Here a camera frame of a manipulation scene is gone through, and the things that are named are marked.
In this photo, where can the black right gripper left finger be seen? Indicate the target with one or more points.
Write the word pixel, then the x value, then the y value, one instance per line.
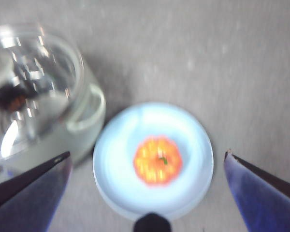
pixel 33 198

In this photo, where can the blue round plate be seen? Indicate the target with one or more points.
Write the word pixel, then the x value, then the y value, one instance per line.
pixel 116 183

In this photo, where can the pale green electric steamer pot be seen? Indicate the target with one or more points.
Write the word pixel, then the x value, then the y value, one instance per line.
pixel 87 135

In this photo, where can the orange toy pumpkin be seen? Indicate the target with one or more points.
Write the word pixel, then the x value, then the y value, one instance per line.
pixel 157 162

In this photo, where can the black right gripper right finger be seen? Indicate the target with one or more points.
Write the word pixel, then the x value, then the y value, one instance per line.
pixel 263 198

